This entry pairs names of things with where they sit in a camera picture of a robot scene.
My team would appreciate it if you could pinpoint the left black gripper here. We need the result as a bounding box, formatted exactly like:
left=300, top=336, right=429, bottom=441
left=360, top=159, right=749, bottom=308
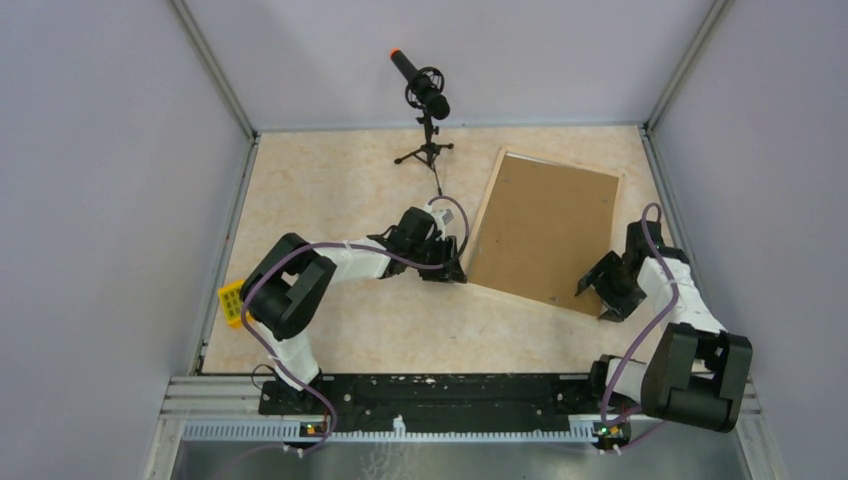
left=409, top=234, right=467, bottom=284

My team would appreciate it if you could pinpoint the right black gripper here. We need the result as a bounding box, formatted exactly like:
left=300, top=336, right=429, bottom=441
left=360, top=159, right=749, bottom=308
left=577, top=251, right=646, bottom=322

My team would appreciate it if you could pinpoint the light wooden picture frame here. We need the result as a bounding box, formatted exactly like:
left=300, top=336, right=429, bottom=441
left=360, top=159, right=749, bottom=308
left=460, top=146, right=625, bottom=321

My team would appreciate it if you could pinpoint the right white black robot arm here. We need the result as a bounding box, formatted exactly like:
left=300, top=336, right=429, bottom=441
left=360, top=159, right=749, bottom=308
left=576, top=220, right=753, bottom=433

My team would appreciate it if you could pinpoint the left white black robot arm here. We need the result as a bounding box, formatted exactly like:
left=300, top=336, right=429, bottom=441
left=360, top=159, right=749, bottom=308
left=239, top=206, right=467, bottom=414

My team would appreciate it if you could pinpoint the black mini tripod stand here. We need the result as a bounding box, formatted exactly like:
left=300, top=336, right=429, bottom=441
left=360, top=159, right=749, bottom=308
left=393, top=110, right=455, bottom=196

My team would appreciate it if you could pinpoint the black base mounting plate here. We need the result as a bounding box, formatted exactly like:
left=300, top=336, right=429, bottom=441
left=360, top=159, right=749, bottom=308
left=258, top=373, right=602, bottom=436

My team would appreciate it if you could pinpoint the black microphone orange tip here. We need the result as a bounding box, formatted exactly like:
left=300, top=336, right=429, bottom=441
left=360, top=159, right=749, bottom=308
left=389, top=48, right=450, bottom=120

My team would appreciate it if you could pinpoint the yellow plastic block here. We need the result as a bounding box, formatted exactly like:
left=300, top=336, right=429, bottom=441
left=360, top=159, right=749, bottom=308
left=217, top=279, right=244, bottom=329

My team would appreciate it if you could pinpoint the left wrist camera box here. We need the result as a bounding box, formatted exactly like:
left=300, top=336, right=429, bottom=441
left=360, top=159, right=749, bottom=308
left=424, top=205, right=454, bottom=232

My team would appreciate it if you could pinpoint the white cable duct rail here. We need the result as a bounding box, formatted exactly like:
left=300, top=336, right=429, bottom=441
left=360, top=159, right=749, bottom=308
left=181, top=417, right=597, bottom=443

